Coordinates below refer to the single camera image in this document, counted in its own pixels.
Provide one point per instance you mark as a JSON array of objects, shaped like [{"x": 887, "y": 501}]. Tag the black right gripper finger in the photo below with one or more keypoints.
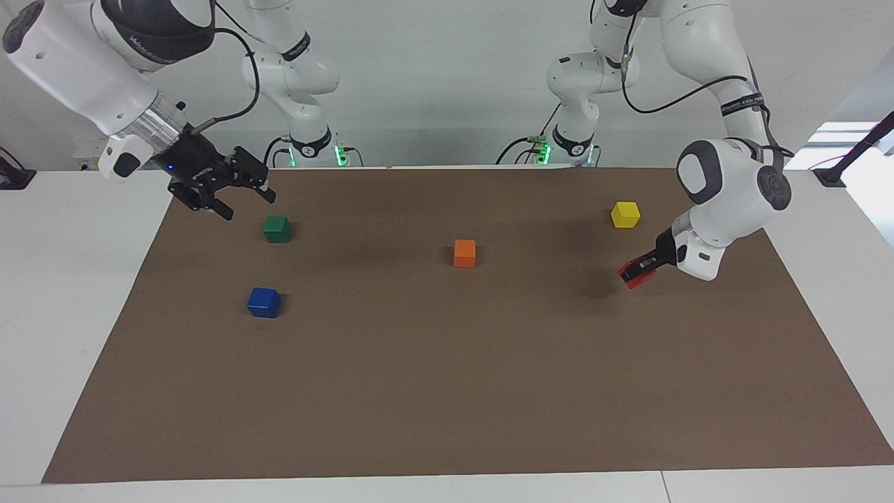
[
  {"x": 206, "y": 201},
  {"x": 251, "y": 175}
]

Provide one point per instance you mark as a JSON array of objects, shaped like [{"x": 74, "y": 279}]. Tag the brown table mat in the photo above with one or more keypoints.
[{"x": 447, "y": 377}]

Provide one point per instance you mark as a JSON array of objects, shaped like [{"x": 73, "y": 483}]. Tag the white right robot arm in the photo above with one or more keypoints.
[{"x": 70, "y": 63}]

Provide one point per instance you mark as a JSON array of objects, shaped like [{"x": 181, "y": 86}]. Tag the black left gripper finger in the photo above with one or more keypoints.
[{"x": 646, "y": 264}]

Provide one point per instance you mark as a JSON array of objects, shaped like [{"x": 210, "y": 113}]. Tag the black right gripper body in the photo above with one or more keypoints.
[{"x": 199, "y": 164}]

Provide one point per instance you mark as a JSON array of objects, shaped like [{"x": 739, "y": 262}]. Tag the black table clamp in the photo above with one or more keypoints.
[{"x": 14, "y": 178}]

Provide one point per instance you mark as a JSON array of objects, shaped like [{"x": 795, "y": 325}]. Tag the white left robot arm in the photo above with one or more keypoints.
[{"x": 726, "y": 188}]

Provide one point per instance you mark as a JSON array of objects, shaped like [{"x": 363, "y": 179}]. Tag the black stand pole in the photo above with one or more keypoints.
[{"x": 855, "y": 150}]

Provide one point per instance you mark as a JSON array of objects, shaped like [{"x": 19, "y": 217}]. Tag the blue cube block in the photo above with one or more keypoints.
[{"x": 264, "y": 303}]

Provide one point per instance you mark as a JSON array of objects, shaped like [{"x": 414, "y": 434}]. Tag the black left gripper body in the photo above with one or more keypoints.
[{"x": 667, "y": 251}]

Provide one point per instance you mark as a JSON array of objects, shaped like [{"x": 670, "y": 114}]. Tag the orange cube block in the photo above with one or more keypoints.
[{"x": 464, "y": 253}]

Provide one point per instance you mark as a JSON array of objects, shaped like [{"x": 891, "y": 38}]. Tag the red cube block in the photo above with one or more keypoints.
[{"x": 639, "y": 281}]

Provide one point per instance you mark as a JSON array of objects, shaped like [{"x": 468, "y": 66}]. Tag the yellow cube block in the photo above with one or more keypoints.
[{"x": 625, "y": 214}]

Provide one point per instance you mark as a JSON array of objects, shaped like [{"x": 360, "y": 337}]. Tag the green cube block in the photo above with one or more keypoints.
[{"x": 276, "y": 229}]

